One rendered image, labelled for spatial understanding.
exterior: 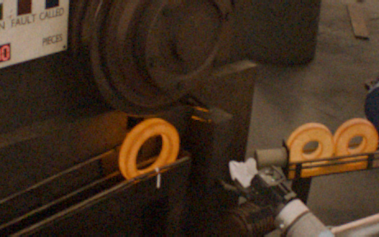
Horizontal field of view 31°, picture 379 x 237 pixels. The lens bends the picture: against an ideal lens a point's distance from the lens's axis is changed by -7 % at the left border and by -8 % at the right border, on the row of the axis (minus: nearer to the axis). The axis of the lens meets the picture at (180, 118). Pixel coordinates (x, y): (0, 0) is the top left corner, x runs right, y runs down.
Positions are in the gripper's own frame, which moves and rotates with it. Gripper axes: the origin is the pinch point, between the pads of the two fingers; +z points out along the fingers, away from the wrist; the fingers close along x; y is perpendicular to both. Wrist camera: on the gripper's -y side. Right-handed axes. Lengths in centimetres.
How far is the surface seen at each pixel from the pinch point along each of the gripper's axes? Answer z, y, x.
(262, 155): 3.9, -7.3, -19.4
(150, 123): 19.6, 3.9, 13.9
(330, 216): 2, -79, -102
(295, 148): -0.9, -3.4, -27.6
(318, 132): -2.9, 2.9, -33.1
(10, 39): 37, 28, 51
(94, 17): 27, 37, 36
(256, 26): 148, -100, -207
